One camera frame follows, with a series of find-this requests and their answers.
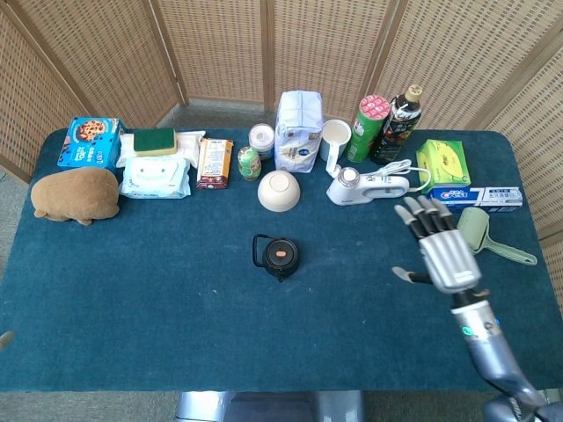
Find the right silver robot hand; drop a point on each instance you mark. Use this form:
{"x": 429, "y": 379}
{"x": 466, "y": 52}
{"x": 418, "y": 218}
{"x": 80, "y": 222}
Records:
{"x": 451, "y": 259}

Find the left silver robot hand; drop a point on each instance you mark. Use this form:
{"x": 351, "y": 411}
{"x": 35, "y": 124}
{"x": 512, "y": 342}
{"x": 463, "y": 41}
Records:
{"x": 5, "y": 339}

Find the black round knob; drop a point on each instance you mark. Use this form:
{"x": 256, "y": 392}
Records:
{"x": 280, "y": 254}

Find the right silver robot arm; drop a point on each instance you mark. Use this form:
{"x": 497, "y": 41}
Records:
{"x": 488, "y": 347}

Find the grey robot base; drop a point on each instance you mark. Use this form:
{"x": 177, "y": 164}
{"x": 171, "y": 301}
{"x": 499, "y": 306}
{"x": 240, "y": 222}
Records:
{"x": 264, "y": 406}

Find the black teapot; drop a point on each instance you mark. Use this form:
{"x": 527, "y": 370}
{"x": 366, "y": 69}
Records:
{"x": 286, "y": 269}

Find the green lint roller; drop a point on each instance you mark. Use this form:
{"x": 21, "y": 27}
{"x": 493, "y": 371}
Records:
{"x": 477, "y": 228}

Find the blue white toothpaste box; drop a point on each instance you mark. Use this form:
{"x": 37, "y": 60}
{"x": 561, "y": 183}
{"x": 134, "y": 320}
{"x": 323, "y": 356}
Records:
{"x": 479, "y": 198}

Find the yellow green tissue box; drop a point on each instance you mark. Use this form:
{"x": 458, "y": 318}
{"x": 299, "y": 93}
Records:
{"x": 444, "y": 162}

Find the white handheld appliance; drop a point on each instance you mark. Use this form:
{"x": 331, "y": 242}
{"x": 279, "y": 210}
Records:
{"x": 365, "y": 189}

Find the dark tea bottle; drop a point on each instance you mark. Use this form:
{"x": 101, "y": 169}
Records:
{"x": 396, "y": 132}

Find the green chips can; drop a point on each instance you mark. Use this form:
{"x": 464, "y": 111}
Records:
{"x": 367, "y": 129}

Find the brown plush toy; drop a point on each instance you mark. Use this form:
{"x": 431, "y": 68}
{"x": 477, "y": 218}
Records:
{"x": 75, "y": 193}

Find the teal felt table cloth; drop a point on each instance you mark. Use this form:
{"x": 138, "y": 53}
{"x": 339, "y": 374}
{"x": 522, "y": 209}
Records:
{"x": 176, "y": 307}

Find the beige upturned bowl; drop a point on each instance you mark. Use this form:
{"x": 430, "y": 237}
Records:
{"x": 279, "y": 191}

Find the white flour bag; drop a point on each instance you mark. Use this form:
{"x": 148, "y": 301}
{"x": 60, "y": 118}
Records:
{"x": 298, "y": 132}

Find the blue cookie box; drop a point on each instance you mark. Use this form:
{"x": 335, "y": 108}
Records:
{"x": 88, "y": 143}

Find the white wet wipes pack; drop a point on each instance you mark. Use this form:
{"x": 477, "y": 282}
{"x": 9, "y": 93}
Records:
{"x": 154, "y": 178}

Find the small green bottle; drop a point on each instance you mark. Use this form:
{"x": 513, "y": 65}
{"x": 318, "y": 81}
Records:
{"x": 249, "y": 163}

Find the white lidded jar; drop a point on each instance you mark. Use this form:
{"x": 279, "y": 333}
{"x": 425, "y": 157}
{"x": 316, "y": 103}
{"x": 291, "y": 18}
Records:
{"x": 261, "y": 140}

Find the green yellow sponge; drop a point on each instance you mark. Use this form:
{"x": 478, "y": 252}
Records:
{"x": 155, "y": 141}

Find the brown white snack box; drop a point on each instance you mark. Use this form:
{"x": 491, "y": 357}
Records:
{"x": 214, "y": 163}

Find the wicker folding screen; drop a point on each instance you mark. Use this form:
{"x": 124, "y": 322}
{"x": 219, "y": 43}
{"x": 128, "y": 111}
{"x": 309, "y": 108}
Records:
{"x": 220, "y": 44}

